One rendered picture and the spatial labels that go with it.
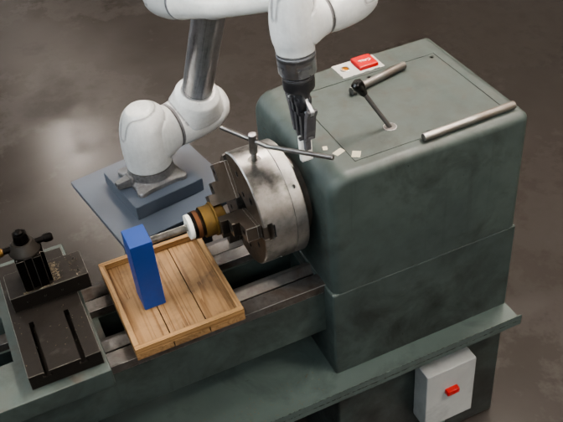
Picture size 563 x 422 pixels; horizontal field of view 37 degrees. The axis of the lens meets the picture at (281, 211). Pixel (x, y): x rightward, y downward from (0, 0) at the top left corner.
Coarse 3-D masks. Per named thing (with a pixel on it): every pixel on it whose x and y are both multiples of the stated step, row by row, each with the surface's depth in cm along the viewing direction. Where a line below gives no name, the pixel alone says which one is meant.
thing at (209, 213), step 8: (200, 208) 220; (208, 208) 220; (216, 208) 221; (224, 208) 222; (192, 216) 219; (200, 216) 219; (208, 216) 219; (216, 216) 219; (200, 224) 218; (208, 224) 219; (216, 224) 219; (200, 232) 219; (208, 232) 219; (216, 232) 221
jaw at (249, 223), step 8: (224, 216) 220; (232, 216) 219; (240, 216) 218; (248, 216) 218; (224, 224) 218; (232, 224) 216; (240, 224) 215; (248, 224) 214; (256, 224) 214; (224, 232) 219; (232, 232) 218; (240, 232) 218; (248, 232) 213; (256, 232) 214; (264, 232) 213; (272, 232) 214; (248, 240) 214
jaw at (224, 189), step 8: (216, 168) 222; (224, 168) 223; (216, 176) 223; (224, 176) 223; (232, 176) 223; (216, 184) 222; (224, 184) 222; (232, 184) 223; (216, 192) 222; (224, 192) 222; (232, 192) 223; (208, 200) 223; (216, 200) 222; (224, 200) 222
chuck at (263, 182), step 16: (224, 160) 227; (240, 160) 216; (272, 160) 215; (240, 176) 215; (256, 176) 212; (272, 176) 213; (240, 192) 221; (256, 192) 211; (272, 192) 212; (240, 208) 230; (256, 208) 211; (272, 208) 212; (288, 208) 213; (272, 224) 212; (288, 224) 214; (256, 240) 222; (272, 240) 215; (288, 240) 217; (256, 256) 228; (272, 256) 220
